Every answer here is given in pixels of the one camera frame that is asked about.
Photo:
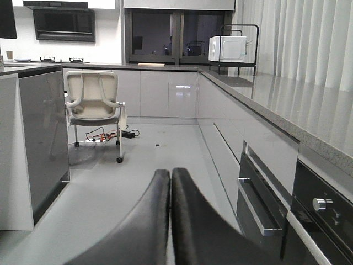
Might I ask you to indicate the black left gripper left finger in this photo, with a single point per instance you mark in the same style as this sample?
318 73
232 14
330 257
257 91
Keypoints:
142 236

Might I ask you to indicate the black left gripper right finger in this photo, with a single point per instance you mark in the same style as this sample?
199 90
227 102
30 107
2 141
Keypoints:
201 235

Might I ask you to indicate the built-in black oven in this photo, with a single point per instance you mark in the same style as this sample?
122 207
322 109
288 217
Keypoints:
317 226

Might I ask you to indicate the grey base cabinets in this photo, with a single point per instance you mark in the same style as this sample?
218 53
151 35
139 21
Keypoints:
162 94

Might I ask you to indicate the beige mesh office chair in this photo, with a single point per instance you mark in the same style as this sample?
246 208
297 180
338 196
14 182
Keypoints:
93 101

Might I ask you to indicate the black metal microwave rack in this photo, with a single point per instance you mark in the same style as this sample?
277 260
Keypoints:
227 30

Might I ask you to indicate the wooden cutting board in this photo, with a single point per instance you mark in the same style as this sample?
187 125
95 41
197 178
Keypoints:
151 64

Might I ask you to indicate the white microwave oven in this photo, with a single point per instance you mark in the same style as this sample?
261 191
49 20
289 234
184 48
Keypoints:
227 48

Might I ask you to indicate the dark sliding window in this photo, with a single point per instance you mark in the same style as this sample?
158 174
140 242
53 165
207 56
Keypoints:
170 36

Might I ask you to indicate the black gas stove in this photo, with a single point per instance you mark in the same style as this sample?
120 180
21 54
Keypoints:
43 59

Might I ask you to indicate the black range hood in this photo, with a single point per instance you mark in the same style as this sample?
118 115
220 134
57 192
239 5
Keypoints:
63 21

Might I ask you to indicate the black power adapter with cables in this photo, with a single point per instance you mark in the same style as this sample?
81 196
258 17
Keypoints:
100 135

